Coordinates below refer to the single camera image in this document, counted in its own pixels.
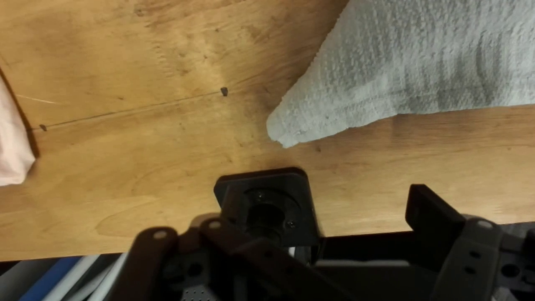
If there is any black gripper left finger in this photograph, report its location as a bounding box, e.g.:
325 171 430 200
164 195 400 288
214 168 320 248

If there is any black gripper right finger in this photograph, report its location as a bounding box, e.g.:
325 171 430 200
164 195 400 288
405 185 467 252

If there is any white square cloth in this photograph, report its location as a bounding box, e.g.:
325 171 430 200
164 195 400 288
266 0 535 148

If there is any pink crumpled cloth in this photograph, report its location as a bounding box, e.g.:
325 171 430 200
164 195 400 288
0 78 35 186

